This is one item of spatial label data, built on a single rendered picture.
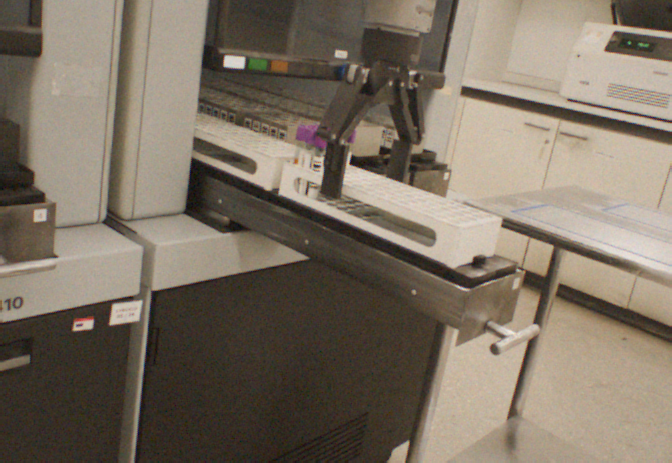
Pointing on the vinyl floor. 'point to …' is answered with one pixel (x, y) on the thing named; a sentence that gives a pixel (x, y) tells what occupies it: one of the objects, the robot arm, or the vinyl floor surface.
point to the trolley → (626, 256)
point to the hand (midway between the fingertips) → (365, 184)
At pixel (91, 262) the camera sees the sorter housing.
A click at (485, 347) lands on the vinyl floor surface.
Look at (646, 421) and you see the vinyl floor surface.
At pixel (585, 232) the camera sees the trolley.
